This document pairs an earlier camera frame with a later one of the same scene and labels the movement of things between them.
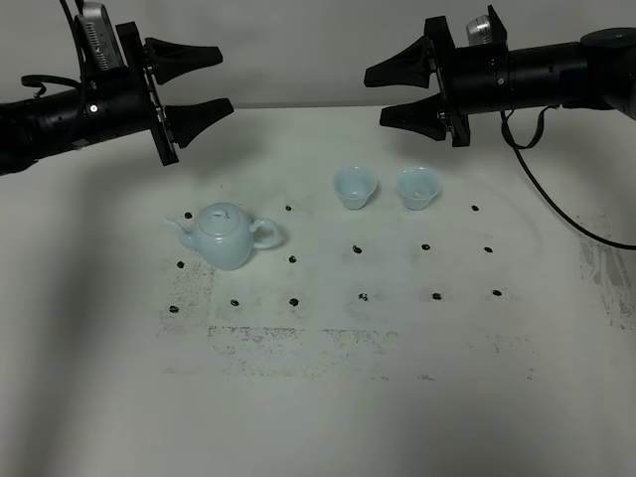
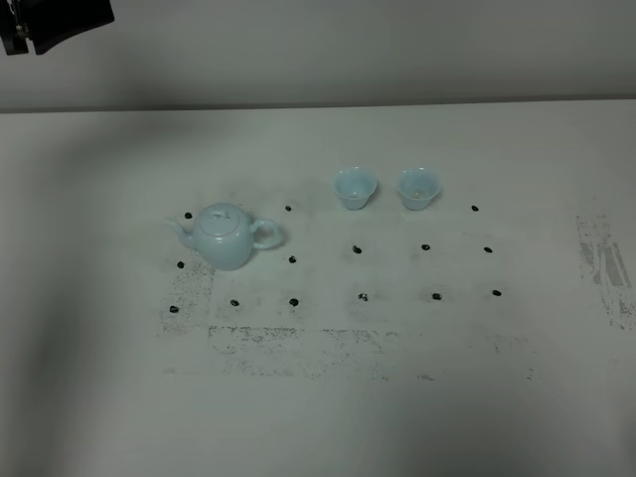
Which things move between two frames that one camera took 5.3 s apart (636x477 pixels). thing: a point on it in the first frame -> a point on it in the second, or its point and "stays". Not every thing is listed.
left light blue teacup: (355, 185) stays
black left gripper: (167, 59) -> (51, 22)
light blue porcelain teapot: (223, 236) stays
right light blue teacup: (417, 185) stays
